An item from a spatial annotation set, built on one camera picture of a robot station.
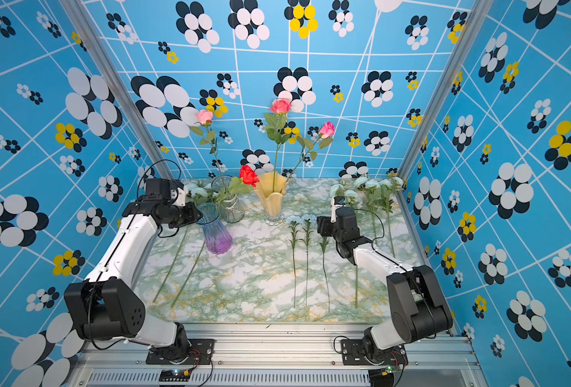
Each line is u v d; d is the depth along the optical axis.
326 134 0.78
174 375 0.72
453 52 0.78
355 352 0.72
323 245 0.96
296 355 0.74
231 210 0.97
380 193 1.11
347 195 1.11
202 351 0.73
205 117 0.87
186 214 0.74
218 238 0.89
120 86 0.85
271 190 0.97
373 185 1.12
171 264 0.93
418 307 0.43
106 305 0.42
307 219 1.02
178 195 0.70
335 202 0.80
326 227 0.81
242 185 0.80
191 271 0.91
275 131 0.94
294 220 1.02
